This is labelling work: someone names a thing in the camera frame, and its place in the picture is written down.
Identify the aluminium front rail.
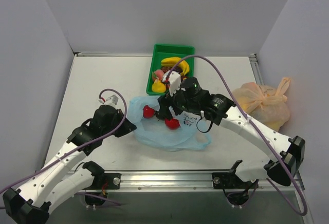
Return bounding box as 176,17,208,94
28,170,305,193

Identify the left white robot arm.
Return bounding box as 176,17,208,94
1,105,136,223

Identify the green plastic tray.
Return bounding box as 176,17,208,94
146,44,195,96

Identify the blue printed plastic bag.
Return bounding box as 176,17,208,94
127,96,211,152

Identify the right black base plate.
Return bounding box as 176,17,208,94
212,172,243,190

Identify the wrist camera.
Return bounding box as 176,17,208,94
162,71,181,96
99,95,118,107

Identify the red pomegranate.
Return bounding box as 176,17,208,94
143,105,156,119

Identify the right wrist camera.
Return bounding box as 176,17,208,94
162,71,181,96

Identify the purple cable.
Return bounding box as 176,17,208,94
0,88,129,209
164,55,308,216

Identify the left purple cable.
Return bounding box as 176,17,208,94
0,88,129,209

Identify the yellow banana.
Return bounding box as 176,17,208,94
161,57,190,77

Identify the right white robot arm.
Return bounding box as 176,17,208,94
158,78,305,188

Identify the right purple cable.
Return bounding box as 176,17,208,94
164,55,308,216

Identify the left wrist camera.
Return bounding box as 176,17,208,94
99,95,118,107

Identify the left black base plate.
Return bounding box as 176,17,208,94
86,172,121,190

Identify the red apple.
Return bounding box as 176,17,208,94
164,118,180,130

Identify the yellow pear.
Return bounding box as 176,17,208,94
152,79,167,93

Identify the peach fruit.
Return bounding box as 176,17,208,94
151,69,164,82

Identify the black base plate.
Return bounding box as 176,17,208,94
86,172,121,190
212,172,243,190

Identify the orange plastic bag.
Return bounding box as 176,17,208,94
232,77,290,132

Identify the red grape bunch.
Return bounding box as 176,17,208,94
160,66,172,74

